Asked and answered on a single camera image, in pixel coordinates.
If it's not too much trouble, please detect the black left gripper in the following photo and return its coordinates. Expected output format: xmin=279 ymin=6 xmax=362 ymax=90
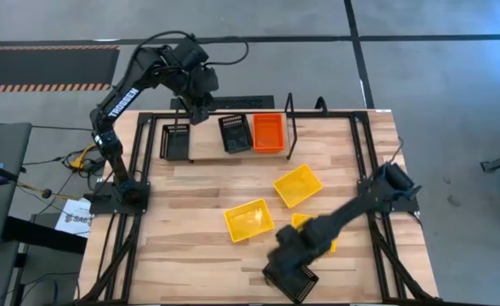
xmin=180 ymin=63 xmax=219 ymax=126

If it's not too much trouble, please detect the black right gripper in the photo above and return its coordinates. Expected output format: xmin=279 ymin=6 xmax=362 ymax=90
xmin=266 ymin=220 xmax=332 ymax=278

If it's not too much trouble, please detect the yellow plastic basket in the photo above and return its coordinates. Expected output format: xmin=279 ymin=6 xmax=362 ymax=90
xmin=223 ymin=198 xmax=276 ymax=244
xmin=272 ymin=163 xmax=324 ymax=210
xmin=291 ymin=212 xmax=338 ymax=254

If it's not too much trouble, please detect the black plastic basket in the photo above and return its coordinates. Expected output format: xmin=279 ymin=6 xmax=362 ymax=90
xmin=261 ymin=253 xmax=320 ymax=304
xmin=159 ymin=123 xmax=191 ymax=162
xmin=217 ymin=113 xmax=253 ymax=155

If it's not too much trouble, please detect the orange plastic basket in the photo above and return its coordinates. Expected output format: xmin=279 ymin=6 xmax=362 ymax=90
xmin=252 ymin=112 xmax=287 ymax=154

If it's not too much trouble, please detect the black floor grate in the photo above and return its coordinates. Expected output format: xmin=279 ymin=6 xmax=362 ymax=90
xmin=169 ymin=94 xmax=276 ymax=111

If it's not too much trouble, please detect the white printed paper sheet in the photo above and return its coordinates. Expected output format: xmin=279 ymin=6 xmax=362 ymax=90
xmin=54 ymin=198 xmax=93 ymax=238

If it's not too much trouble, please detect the black hazard-striped floor mat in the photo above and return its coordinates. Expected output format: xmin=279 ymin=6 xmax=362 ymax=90
xmin=0 ymin=45 xmax=121 ymax=94

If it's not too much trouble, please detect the grey side table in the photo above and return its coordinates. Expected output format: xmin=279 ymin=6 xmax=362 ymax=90
xmin=0 ymin=122 xmax=33 ymax=249

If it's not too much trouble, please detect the black floor bar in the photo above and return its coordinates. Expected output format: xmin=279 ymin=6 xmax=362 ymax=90
xmin=2 ymin=215 xmax=88 ymax=255

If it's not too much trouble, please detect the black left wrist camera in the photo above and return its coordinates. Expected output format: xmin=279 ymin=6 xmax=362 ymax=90
xmin=172 ymin=37 xmax=211 ymax=72

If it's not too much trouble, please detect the black left camera cable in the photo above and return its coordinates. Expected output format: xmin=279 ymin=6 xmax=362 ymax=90
xmin=133 ymin=29 xmax=250 ymax=69

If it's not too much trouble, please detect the yellow cable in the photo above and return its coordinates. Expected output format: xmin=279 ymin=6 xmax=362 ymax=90
xmin=15 ymin=143 xmax=99 ymax=201

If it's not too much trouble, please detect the black metal table frame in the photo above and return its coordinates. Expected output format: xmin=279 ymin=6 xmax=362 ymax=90
xmin=74 ymin=109 xmax=442 ymax=306

